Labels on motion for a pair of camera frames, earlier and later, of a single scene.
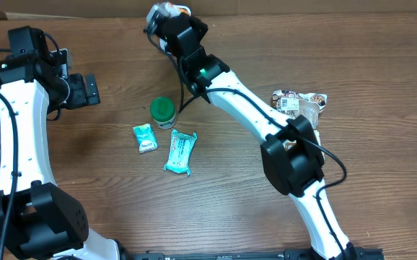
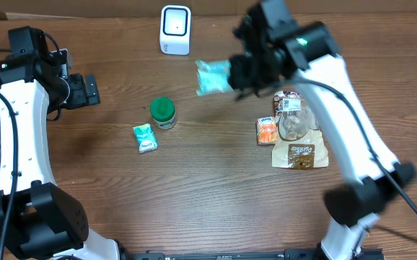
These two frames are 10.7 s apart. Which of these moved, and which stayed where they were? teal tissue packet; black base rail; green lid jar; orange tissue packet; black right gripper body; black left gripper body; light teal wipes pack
Moved: black right gripper body; light teal wipes pack; orange tissue packet
Stayed: teal tissue packet; black base rail; black left gripper body; green lid jar
